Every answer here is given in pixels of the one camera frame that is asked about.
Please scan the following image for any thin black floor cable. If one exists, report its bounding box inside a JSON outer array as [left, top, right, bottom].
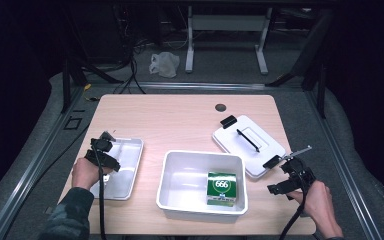
[[43, 123, 92, 174]]

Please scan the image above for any aluminium floor rail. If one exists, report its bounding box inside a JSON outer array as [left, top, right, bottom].
[[304, 89, 384, 240], [0, 86, 84, 240], [126, 81, 268, 91]]

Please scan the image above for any white plastic bag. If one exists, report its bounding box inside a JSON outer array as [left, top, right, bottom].
[[148, 51, 181, 79]]

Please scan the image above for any person's left hand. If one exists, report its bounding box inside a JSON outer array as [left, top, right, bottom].
[[71, 157, 114, 191]]

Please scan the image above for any white metal stand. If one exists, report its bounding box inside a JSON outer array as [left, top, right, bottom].
[[184, 5, 274, 76]]

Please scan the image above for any white plastic storage box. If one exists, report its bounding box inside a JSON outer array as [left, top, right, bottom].
[[155, 149, 249, 224]]

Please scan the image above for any white plastic tray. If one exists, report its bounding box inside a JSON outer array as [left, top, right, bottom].
[[89, 137, 145, 201]]

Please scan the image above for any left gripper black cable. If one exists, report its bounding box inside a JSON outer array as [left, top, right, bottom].
[[91, 143, 108, 240]]

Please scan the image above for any white lid with black handle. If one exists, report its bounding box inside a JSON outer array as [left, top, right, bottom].
[[212, 114, 287, 179]]

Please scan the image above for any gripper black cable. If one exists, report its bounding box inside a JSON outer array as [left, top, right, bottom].
[[278, 159, 309, 240], [91, 143, 108, 240]]

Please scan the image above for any yellow plug cable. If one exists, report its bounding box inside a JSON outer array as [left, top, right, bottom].
[[83, 83, 100, 102]]

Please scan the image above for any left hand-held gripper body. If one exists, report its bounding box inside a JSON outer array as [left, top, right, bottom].
[[84, 130, 116, 166]]

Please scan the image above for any black stand frame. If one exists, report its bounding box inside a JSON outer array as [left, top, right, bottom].
[[61, 56, 124, 114], [266, 9, 334, 118]]

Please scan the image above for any person's right hand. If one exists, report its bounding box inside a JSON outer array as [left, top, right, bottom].
[[288, 180, 334, 228]]

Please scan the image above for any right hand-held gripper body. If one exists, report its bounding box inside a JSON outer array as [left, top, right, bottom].
[[280, 145, 317, 195]]

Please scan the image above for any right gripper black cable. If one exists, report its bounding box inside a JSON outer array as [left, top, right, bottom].
[[278, 159, 309, 240]]

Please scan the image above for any green cardboard box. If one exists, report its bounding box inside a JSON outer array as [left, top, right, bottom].
[[206, 171, 238, 208]]

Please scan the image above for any bundle of black floor cables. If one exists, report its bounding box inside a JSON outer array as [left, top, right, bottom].
[[113, 39, 148, 95]]

